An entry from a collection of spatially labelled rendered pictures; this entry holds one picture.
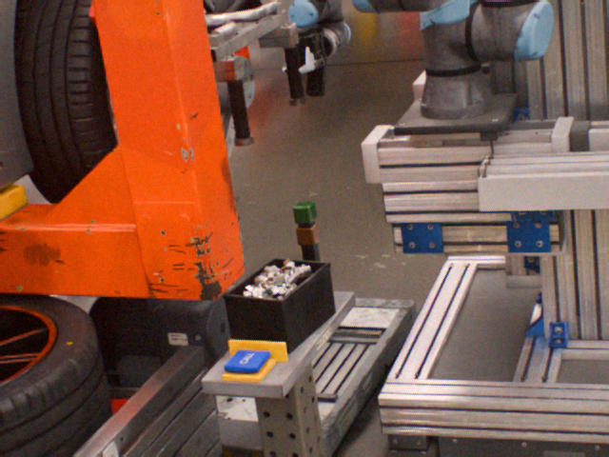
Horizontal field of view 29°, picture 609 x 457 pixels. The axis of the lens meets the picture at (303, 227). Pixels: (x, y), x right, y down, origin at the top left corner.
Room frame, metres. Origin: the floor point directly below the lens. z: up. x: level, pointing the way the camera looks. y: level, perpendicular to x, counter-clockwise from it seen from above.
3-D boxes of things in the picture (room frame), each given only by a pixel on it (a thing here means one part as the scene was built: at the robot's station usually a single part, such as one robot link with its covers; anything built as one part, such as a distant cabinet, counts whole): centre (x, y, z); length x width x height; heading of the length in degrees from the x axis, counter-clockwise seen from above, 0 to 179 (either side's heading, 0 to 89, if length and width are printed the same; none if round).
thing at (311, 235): (2.37, -0.01, 0.59); 0.04 x 0.04 x 0.04; 66
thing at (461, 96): (2.37, -0.35, 0.87); 0.15 x 0.15 x 0.10
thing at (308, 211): (2.37, -0.01, 0.64); 0.04 x 0.04 x 0.04; 66
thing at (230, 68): (2.61, 0.13, 0.93); 0.09 x 0.05 x 0.05; 66
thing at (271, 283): (2.21, 0.07, 0.51); 0.20 x 0.14 x 0.13; 148
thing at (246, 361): (2.04, 0.14, 0.47); 0.07 x 0.07 x 0.02; 66
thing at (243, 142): (2.60, 0.11, 0.83); 0.04 x 0.04 x 0.16
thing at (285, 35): (2.92, 0.00, 0.93); 0.09 x 0.05 x 0.05; 66
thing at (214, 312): (2.64, 0.42, 0.26); 0.42 x 0.18 x 0.35; 66
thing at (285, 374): (2.19, 0.07, 0.44); 0.43 x 0.17 x 0.03; 156
